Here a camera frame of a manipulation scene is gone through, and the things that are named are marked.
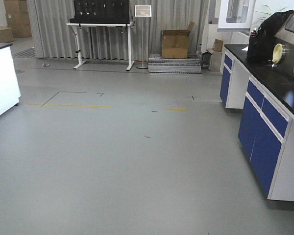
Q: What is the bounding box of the white cabinet at left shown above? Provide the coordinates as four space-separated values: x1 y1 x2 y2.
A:
0 43 21 115

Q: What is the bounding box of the stack of metal grates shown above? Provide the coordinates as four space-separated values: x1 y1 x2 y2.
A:
148 54 201 75

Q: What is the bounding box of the large open cardboard box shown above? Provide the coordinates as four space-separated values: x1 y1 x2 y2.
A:
162 22 195 59

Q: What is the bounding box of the small cardboard box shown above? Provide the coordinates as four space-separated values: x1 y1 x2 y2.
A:
212 39 223 52

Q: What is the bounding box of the sign holder stand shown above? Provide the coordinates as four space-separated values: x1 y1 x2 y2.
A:
134 5 152 70

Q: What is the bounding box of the blue white lab bench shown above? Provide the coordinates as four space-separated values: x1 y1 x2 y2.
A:
220 44 294 201

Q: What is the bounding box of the white fume hood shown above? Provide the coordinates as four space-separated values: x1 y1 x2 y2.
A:
217 0 255 32

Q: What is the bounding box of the black backpack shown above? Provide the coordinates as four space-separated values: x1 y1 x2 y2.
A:
247 10 294 63

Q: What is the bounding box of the grey curtain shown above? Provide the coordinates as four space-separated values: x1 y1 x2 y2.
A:
27 0 210 61

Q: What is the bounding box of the yellow round cap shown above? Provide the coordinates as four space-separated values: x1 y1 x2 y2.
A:
272 44 284 64

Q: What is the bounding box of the stacked cardboard boxes far left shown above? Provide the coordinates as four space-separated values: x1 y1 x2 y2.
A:
0 0 32 43

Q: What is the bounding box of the white frame standing desk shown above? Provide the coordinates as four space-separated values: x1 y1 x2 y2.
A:
66 20 135 71

